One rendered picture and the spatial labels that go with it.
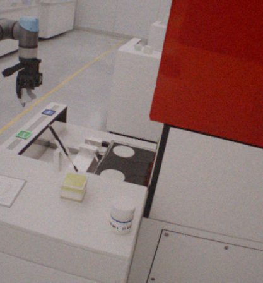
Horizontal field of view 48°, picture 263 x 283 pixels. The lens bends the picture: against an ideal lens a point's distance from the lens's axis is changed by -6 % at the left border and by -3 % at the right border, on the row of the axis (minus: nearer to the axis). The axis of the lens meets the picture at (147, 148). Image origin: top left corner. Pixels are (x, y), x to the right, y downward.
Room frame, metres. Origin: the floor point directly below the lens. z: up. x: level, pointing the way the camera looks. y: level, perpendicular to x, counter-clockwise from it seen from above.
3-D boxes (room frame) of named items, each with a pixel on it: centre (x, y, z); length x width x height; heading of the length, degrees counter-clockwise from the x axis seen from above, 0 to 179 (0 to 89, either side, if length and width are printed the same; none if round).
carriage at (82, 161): (1.14, 0.27, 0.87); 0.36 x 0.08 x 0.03; 177
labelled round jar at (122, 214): (0.70, 0.03, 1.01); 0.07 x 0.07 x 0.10
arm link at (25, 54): (1.12, 0.52, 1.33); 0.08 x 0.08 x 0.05
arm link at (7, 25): (1.11, 0.62, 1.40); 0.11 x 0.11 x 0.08; 80
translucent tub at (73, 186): (0.79, 0.21, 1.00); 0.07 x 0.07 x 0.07; 1
